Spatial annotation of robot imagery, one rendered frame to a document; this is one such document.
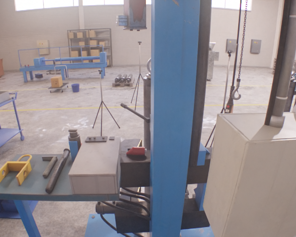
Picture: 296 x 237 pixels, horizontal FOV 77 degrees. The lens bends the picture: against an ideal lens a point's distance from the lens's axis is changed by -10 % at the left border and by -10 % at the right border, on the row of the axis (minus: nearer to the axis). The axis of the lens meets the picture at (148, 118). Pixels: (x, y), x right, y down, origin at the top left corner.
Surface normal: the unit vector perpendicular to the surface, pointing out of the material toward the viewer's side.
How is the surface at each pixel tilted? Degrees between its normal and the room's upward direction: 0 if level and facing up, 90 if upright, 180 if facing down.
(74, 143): 90
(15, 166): 90
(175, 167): 90
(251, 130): 0
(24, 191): 0
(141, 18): 90
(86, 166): 0
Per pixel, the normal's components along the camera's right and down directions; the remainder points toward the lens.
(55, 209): 0.00, -0.93
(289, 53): -0.50, 0.33
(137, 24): 0.41, 0.34
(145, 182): 0.07, 0.37
